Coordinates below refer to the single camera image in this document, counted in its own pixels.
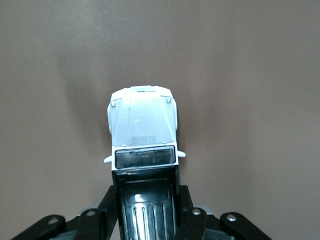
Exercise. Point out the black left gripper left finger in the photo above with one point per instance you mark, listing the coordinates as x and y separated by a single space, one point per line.
107 220

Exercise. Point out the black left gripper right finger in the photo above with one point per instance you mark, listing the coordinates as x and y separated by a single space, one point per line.
190 225

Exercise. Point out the white toy pickup truck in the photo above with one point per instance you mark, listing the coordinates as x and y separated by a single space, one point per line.
142 120

